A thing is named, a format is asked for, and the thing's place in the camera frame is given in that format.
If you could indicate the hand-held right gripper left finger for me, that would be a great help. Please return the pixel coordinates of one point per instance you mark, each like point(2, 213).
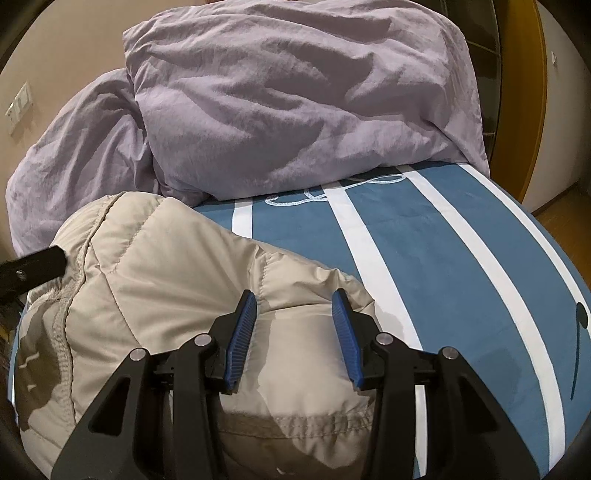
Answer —
point(242, 341)

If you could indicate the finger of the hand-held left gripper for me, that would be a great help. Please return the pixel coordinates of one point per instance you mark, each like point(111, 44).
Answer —
point(37, 267)

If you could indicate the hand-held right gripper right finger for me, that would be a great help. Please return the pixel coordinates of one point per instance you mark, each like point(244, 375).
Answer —
point(346, 341)

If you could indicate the beige puffer jacket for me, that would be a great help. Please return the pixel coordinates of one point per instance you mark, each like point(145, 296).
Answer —
point(161, 286)

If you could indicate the blue white striped bed sheet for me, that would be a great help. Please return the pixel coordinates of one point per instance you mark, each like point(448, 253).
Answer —
point(415, 240)

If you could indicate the lilac duvet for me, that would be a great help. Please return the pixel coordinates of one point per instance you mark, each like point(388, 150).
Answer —
point(277, 101)

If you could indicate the dark tiled panel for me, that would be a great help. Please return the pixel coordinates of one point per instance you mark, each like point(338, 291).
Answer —
point(480, 46)

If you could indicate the white wall switch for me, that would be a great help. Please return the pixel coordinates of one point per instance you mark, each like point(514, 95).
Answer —
point(18, 107)

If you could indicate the yellow wooden frame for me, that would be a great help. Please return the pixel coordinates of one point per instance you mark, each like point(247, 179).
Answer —
point(517, 115)

